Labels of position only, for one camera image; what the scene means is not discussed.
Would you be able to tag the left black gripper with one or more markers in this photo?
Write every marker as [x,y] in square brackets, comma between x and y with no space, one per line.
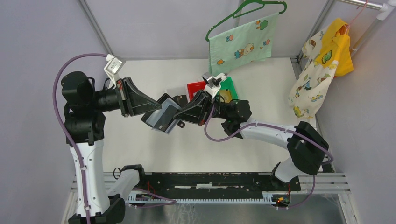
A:
[126,91]

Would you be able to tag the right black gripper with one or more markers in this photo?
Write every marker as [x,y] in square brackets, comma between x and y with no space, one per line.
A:
[198,107]

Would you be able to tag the black leather card holder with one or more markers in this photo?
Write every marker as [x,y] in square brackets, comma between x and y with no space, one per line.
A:
[165,100]

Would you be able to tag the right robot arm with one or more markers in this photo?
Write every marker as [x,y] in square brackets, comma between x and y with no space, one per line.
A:
[306,147]

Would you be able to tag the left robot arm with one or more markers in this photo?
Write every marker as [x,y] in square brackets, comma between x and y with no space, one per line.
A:
[84,124]

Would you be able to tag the black card stack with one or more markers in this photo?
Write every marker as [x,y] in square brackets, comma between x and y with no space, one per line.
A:
[181,100]

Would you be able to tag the gold card stack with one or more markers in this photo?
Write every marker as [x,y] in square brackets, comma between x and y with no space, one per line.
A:
[226,95]

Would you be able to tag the red plastic bin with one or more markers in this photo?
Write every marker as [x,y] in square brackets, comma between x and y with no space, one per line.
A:
[192,89]

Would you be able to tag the green plastic bin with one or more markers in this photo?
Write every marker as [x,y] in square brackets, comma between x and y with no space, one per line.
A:
[228,84]

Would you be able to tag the light green printed cloth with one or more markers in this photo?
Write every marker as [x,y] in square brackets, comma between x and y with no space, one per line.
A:
[247,43]

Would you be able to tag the green clothes hanger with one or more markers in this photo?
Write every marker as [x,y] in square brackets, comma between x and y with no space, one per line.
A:
[238,12]

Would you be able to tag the white printed garment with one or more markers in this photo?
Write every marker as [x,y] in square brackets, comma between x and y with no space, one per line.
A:
[308,93]

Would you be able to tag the yellow garment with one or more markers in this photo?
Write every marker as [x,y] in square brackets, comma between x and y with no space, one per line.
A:
[335,51]

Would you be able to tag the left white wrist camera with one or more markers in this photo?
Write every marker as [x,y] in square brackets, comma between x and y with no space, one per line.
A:
[113,66]

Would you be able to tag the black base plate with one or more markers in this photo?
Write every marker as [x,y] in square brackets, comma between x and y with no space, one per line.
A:
[246,185]

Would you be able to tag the white slotted cable duct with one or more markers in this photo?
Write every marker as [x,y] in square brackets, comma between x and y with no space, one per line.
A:
[139,198]

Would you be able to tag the metal hanging rail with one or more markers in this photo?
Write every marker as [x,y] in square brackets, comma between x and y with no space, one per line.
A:
[368,19]

